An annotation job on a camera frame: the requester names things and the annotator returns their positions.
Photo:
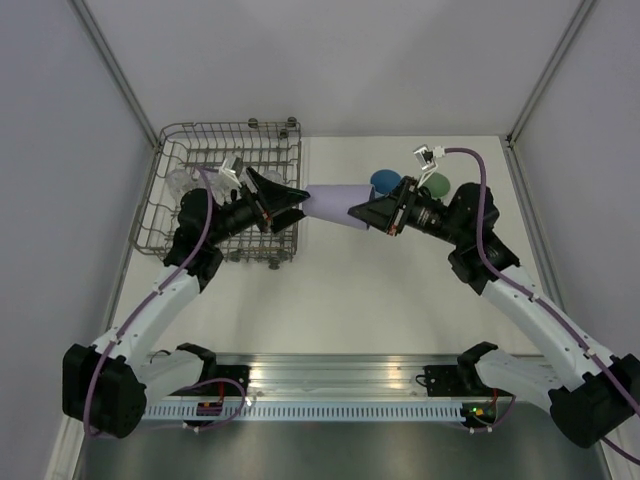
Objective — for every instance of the green plastic cup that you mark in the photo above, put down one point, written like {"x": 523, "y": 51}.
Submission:
{"x": 438, "y": 185}

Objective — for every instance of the right aluminium frame post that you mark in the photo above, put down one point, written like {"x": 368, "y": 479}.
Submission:
{"x": 563, "y": 46}

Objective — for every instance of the aluminium frame post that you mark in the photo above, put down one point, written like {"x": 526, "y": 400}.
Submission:
{"x": 563, "y": 46}
{"x": 91, "y": 26}

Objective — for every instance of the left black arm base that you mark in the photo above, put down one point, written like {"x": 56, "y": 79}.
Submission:
{"x": 236, "y": 372}

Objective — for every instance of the blue plastic cup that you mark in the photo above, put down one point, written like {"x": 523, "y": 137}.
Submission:
{"x": 384, "y": 181}

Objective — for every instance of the white slotted cable duct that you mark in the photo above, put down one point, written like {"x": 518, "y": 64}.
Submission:
{"x": 193, "y": 411}

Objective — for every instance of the clear glass cup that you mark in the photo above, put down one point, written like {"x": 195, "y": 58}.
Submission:
{"x": 273, "y": 176}
{"x": 179, "y": 182}
{"x": 222, "y": 183}

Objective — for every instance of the grey wire dish rack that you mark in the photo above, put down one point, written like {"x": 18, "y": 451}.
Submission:
{"x": 262, "y": 145}

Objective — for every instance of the left aluminium frame post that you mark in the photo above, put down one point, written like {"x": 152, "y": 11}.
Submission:
{"x": 91, "y": 26}

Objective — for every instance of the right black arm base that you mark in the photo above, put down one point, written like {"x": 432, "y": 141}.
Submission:
{"x": 444, "y": 381}

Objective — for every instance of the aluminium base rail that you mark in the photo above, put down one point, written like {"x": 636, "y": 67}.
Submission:
{"x": 313, "y": 377}

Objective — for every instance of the purple plastic cup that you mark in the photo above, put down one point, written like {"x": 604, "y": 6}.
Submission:
{"x": 331, "y": 203}

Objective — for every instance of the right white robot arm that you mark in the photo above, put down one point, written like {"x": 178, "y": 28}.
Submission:
{"x": 588, "y": 391}

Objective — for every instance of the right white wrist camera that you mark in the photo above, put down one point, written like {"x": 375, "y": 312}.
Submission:
{"x": 427, "y": 159}

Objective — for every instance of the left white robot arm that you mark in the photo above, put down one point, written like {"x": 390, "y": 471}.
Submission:
{"x": 108, "y": 385}

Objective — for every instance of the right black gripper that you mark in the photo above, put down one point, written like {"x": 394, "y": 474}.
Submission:
{"x": 387, "y": 212}

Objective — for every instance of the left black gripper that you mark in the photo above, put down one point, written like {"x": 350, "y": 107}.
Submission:
{"x": 273, "y": 196}

